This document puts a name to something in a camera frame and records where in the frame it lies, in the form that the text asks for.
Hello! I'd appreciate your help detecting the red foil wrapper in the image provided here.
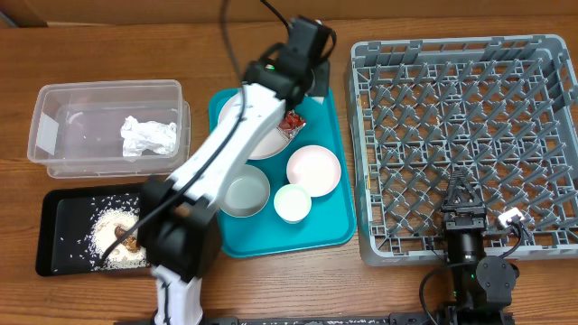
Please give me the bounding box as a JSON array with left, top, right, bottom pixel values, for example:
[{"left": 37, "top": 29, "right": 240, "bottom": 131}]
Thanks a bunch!
[{"left": 277, "top": 110, "right": 306, "bottom": 142}]

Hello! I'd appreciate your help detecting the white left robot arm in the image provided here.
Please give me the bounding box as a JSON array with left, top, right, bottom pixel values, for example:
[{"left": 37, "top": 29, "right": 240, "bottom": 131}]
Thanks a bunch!
[{"left": 135, "top": 16, "right": 337, "bottom": 324}]

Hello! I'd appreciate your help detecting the pink bowl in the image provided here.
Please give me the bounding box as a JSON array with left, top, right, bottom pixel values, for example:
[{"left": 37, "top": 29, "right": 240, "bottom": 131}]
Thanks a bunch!
[{"left": 286, "top": 145, "right": 341, "bottom": 198}]

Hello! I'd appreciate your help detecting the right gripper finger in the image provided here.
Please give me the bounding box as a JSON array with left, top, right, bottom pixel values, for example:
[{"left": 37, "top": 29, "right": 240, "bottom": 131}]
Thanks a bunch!
[
  {"left": 444, "top": 169, "right": 463, "bottom": 209},
  {"left": 458, "top": 172, "right": 485, "bottom": 208}
]

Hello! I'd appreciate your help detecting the white rice pile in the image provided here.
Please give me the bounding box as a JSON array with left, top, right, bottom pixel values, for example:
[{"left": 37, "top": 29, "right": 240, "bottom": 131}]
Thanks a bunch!
[{"left": 61, "top": 193, "right": 150, "bottom": 272}]

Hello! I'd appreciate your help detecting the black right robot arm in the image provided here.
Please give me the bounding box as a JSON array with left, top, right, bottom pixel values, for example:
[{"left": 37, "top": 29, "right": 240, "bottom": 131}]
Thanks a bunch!
[{"left": 441, "top": 168, "right": 517, "bottom": 313}]

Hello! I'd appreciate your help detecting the teal plastic tray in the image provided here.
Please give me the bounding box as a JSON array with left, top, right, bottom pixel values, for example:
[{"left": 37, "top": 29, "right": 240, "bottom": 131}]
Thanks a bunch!
[{"left": 219, "top": 94, "right": 356, "bottom": 258}]

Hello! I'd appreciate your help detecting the black tray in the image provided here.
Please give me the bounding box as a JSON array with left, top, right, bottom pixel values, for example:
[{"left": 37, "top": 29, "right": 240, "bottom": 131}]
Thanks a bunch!
[{"left": 35, "top": 183, "right": 148, "bottom": 277}]

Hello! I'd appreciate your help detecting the grey bowl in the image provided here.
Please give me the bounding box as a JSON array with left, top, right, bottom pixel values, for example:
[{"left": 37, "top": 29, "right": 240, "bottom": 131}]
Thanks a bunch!
[{"left": 220, "top": 164, "right": 270, "bottom": 218}]

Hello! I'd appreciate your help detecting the large pink plate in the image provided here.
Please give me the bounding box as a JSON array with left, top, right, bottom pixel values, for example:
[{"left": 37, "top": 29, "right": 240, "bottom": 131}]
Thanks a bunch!
[{"left": 218, "top": 95, "right": 290, "bottom": 160}]

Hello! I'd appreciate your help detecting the grey dish rack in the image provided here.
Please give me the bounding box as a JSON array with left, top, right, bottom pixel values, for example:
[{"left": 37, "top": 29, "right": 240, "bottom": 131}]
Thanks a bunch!
[{"left": 346, "top": 34, "right": 577, "bottom": 266}]

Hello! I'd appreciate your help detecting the gold foil wrapper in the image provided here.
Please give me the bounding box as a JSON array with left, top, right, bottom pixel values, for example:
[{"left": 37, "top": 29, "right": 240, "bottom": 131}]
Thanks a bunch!
[{"left": 115, "top": 226, "right": 140, "bottom": 253}]

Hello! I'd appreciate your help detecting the pale green cup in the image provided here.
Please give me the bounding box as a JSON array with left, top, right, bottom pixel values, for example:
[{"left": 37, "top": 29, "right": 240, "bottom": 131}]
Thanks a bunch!
[{"left": 274, "top": 184, "right": 312, "bottom": 224}]

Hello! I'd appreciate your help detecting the clear plastic bin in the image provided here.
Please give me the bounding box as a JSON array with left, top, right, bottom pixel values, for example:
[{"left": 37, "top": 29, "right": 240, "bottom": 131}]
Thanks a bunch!
[{"left": 27, "top": 79, "right": 191, "bottom": 179}]

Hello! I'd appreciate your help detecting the white napkin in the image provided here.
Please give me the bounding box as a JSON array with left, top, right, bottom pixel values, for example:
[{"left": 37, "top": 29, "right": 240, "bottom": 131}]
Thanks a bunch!
[{"left": 120, "top": 116, "right": 177, "bottom": 157}]

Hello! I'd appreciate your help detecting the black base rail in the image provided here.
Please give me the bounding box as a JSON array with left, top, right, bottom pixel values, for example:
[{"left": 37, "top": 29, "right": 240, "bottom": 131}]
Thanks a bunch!
[{"left": 112, "top": 311, "right": 516, "bottom": 325}]

